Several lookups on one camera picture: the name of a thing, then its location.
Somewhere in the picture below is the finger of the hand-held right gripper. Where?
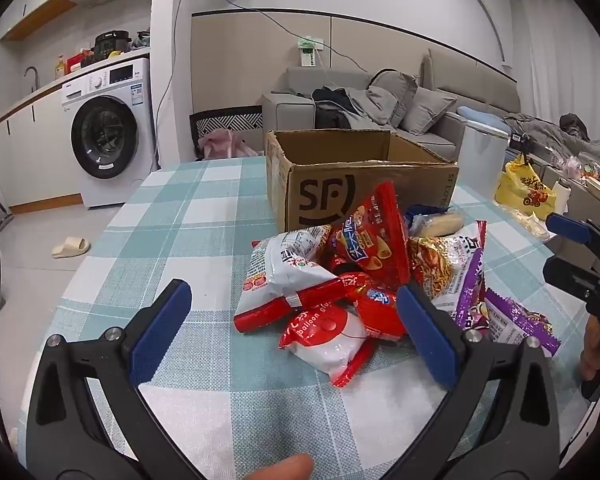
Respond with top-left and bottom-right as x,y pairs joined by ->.
546,212 -> 600,276
542,252 -> 600,302

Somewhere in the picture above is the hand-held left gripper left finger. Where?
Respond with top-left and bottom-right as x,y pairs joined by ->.
27,279 -> 201,480

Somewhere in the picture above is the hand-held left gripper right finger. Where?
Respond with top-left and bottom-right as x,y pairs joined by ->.
396,282 -> 561,480

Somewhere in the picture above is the small red snack packet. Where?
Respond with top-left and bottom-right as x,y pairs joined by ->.
330,270 -> 408,343

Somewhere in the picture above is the small purple snack packet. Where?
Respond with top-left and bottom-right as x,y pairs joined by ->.
482,287 -> 562,358

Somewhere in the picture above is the orange snack bag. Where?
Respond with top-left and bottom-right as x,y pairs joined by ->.
407,220 -> 488,331

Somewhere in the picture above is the red white round-print packet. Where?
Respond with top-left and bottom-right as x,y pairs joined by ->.
279,305 -> 376,388

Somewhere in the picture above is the bread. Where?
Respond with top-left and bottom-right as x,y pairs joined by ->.
410,211 -> 466,238

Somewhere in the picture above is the large red chip packet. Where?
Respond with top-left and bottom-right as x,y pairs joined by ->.
328,181 -> 412,286

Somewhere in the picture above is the blue snack packet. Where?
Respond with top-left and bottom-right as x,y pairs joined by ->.
405,204 -> 446,221

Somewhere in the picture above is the silver snack bag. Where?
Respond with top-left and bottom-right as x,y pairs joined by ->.
234,225 -> 348,335

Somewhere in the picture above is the brown cardboard box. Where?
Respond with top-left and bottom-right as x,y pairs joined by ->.
265,129 -> 460,233

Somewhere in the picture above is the person's right hand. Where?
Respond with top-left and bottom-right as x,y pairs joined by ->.
580,316 -> 600,382

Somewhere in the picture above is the person's left hand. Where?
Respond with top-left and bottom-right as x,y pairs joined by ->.
237,454 -> 315,480

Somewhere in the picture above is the white paper roll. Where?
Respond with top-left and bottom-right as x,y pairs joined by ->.
552,180 -> 572,218

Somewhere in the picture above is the clear plastic food bag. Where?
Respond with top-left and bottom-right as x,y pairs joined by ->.
510,207 -> 551,241

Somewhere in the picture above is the yellow plastic bag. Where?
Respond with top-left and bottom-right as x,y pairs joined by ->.
495,155 -> 557,221

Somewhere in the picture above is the pile of grey clothes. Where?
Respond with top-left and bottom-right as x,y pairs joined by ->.
502,112 -> 600,171

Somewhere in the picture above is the green checked tablecloth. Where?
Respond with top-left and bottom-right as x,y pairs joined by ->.
17,156 -> 600,480

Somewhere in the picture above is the white trash bin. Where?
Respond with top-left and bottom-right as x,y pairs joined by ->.
457,107 -> 511,201

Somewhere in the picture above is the beige slipper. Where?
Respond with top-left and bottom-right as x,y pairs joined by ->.
51,237 -> 91,259

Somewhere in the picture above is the white curtain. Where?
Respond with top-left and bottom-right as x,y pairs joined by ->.
510,0 -> 600,116

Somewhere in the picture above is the grey cushion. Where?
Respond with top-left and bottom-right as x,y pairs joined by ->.
399,86 -> 458,136
370,70 -> 418,126

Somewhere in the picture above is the pink bag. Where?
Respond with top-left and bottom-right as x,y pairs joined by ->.
198,129 -> 258,161

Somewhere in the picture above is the white washing machine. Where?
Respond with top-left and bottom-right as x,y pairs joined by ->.
61,57 -> 158,209

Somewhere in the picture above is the black white patterned chair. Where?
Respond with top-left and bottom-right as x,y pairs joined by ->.
190,106 -> 263,156

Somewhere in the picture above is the white kitchen counter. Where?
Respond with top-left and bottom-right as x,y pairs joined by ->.
0,47 -> 151,211

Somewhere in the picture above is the grey garment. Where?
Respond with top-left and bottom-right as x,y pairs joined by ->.
345,85 -> 406,128

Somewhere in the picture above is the dark jacket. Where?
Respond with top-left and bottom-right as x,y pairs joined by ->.
311,86 -> 366,130

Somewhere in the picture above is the grey sofa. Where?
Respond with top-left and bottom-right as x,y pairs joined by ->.
261,49 -> 523,163

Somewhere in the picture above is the red box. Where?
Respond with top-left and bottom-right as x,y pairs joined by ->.
66,52 -> 93,75

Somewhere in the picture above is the black pressure cooker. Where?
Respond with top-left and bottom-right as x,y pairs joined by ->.
92,31 -> 132,58

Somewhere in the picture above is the white green power strip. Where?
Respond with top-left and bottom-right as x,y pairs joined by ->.
296,35 -> 326,68

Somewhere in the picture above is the black wall cable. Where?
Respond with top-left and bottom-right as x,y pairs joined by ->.
177,0 -> 376,78

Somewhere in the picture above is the wooden wall cabinet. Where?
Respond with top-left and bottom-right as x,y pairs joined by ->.
0,0 -> 78,42

